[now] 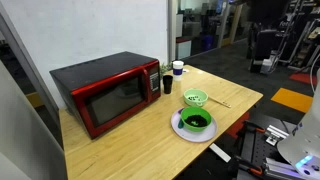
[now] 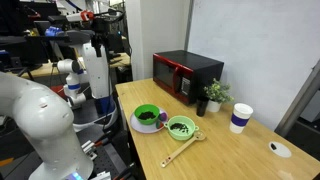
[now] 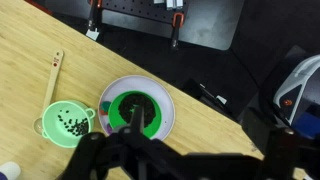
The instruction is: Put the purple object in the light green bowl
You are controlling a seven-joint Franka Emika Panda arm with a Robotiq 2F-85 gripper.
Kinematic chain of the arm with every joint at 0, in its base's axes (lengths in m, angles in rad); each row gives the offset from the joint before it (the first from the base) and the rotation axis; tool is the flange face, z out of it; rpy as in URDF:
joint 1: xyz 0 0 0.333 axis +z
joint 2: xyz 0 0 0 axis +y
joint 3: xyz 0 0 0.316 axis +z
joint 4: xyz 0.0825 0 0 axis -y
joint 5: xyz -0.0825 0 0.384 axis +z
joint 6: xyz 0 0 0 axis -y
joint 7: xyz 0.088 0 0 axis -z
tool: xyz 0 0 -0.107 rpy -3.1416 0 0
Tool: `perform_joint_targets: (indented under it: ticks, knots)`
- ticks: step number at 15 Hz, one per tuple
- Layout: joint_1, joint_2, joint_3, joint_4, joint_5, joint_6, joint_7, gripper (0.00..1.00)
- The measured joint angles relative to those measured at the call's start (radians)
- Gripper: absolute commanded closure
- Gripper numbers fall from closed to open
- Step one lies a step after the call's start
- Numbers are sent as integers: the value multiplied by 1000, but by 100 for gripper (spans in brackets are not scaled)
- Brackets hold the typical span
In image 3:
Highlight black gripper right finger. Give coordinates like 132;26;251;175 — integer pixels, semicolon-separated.
241;108;277;154

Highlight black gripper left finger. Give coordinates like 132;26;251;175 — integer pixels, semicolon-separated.
130;106;144;133

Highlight purple toy grape bunch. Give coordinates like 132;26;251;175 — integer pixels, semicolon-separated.
106;123;112;134

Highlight bright green bowl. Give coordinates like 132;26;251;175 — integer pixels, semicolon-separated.
108;91;162;138

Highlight coffee beans in green bowl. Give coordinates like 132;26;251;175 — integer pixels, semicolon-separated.
118;93;156;127

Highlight coffee beans in light bowl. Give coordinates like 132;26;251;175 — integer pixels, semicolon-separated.
57;110;89;137

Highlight white cylinder object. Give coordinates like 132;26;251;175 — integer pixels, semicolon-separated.
0;162;21;180

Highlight red toy strawberry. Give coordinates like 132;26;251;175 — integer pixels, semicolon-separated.
99;101;111;115

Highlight white round plate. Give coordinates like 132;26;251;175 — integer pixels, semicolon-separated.
98;75;175;140

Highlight white blue machine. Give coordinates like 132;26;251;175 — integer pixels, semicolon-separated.
273;55;320;139

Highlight beige measuring spoon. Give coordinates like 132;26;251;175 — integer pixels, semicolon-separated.
33;49;64;135

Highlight orange black clamp left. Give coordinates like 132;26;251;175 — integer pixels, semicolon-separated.
86;0;102;41

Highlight orange black clamp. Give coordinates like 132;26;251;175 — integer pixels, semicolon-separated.
86;0;102;41
171;12;184;50

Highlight orange black clamp right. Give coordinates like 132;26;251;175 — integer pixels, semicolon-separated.
171;12;184;50

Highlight black perforated board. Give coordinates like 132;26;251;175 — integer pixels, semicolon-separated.
99;0;190;24

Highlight light green bowl with handles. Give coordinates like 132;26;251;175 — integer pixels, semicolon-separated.
42;100;96;148

